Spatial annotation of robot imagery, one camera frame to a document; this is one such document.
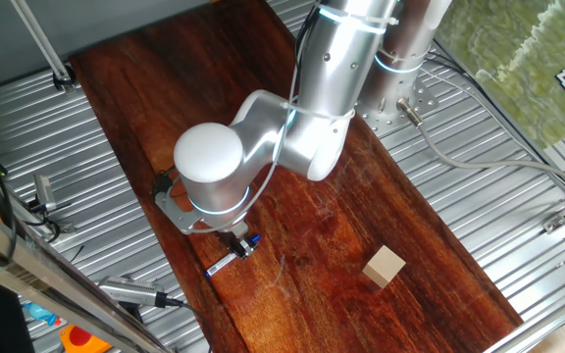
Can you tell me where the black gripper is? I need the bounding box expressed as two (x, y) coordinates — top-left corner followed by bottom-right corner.
(216, 224), (258, 260)

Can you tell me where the blue and white marker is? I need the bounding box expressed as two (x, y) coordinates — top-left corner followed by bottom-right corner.
(205, 233), (262, 279)

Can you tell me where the brown wooden board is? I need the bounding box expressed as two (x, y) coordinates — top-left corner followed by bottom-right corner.
(69, 0), (524, 353)

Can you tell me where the black marker on right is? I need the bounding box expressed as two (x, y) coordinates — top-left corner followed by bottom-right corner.
(98, 276), (166, 309)

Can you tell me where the light wooden block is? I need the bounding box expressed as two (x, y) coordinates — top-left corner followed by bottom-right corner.
(362, 244), (407, 289)

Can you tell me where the orange emergency stop button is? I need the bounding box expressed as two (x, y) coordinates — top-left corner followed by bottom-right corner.
(59, 324), (113, 353)

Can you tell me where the green marbled mat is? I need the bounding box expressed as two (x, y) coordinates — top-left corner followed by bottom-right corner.
(434, 0), (565, 148)

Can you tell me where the grey metal camera bracket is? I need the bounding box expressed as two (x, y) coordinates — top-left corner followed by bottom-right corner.
(153, 169), (203, 235)

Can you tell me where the black camera cable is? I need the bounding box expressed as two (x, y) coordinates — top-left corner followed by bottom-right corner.
(154, 291), (215, 353)

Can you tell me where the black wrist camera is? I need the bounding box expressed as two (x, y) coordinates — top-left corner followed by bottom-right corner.
(152, 172), (175, 198)

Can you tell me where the silver depth camera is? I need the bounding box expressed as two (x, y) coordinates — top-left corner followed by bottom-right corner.
(33, 174), (58, 213)

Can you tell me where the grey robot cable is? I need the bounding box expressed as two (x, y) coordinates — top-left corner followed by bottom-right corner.
(395, 96), (565, 195)

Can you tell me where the steel frame rail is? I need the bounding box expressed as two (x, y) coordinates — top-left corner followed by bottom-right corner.
(0, 195), (169, 353)

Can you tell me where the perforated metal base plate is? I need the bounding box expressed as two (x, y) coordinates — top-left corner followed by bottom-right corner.
(358, 73), (440, 138)

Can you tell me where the grey metal camera stand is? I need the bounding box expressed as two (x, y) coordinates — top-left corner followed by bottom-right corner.
(10, 0), (77, 94)

